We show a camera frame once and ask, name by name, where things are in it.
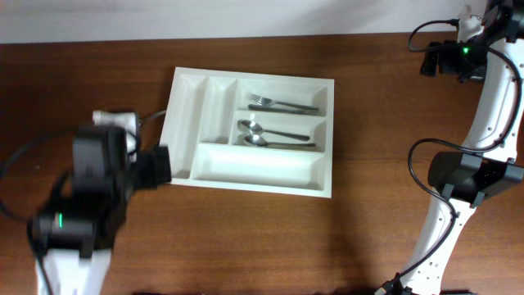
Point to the white plastic cutlery tray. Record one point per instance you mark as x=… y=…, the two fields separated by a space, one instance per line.
x=206 y=148

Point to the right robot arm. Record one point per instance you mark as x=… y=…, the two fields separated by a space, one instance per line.
x=488 y=48

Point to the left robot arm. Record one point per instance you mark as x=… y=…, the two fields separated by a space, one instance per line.
x=73 y=236

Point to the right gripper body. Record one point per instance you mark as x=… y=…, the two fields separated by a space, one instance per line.
x=470 y=63

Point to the small teaspoon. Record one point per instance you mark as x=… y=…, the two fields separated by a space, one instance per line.
x=152 y=116

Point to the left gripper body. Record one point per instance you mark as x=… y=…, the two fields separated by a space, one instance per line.
x=146 y=170

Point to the large metal spoon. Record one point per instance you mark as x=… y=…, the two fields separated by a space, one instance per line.
x=251 y=127
x=258 y=141

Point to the metal fork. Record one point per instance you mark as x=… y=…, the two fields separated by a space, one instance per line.
x=254 y=107
x=268 y=102

